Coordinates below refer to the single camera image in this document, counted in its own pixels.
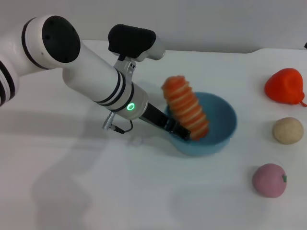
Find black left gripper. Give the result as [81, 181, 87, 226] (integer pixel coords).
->
[140, 103, 192, 141]

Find beige round potato toy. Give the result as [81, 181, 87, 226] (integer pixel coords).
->
[272, 116, 305, 145]

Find blue bowl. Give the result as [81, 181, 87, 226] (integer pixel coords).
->
[163, 92, 238, 158]

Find red toy fruit with stem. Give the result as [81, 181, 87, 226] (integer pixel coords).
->
[264, 68, 307, 107]

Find orange striped bread loaf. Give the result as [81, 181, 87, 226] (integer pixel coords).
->
[161, 75, 210, 141]

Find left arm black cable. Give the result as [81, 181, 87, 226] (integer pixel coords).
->
[103, 112, 134, 134]

